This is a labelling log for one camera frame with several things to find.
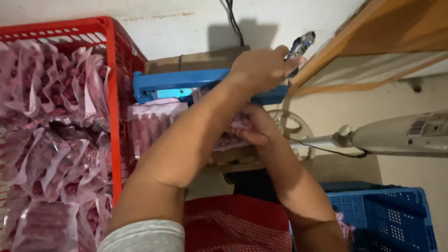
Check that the heap of pink sausage packets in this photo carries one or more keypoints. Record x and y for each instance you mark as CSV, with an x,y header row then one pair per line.
x,y
52,140

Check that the person's right fingers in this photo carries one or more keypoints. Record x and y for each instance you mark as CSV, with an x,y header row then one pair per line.
x,y
248,134

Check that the red dotted garment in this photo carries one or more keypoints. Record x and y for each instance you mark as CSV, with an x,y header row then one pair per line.
x,y
238,224

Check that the person's left hand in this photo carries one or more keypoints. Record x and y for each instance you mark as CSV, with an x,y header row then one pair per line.
x,y
257,70

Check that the wooden bench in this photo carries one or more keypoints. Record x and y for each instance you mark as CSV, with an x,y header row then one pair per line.
x,y
234,159

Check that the red plastic crate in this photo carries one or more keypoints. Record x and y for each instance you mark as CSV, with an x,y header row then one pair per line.
x,y
113,105

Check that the person's left fingers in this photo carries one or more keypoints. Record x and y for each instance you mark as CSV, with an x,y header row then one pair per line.
x,y
292,63

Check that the wooden shelf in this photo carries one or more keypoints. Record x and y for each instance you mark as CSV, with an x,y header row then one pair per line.
x,y
378,35

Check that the wooden block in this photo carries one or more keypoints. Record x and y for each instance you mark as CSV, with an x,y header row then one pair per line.
x,y
203,59

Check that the white pedestal fan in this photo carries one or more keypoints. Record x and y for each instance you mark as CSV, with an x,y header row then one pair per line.
x,y
385,134

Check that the person's right hand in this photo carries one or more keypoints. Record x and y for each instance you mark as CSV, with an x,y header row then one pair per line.
x,y
260,127

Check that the clear sausage packet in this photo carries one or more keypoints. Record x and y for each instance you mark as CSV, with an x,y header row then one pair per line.
x,y
227,142
150,122

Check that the blue plastic crate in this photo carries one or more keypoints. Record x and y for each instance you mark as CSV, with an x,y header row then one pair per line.
x,y
385,220

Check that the blue impulse bag sealer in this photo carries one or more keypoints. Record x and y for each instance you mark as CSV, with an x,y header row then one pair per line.
x,y
175,81

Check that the grey sleeve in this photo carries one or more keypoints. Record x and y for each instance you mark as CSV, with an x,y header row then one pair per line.
x,y
147,238

